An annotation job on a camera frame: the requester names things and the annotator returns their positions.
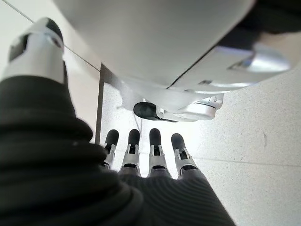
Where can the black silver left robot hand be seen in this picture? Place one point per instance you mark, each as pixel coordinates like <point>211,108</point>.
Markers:
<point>58,164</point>

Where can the dark cabinet toe kick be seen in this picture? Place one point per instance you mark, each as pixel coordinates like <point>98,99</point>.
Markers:
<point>101,106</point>

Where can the wide white cabinet door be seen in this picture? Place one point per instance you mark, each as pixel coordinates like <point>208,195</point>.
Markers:
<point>80,82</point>

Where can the white left robot leg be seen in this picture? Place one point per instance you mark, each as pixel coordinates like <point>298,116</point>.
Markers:
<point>141,47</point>

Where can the narrow white cabinet door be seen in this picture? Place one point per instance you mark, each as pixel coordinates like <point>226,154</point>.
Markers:
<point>37,10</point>

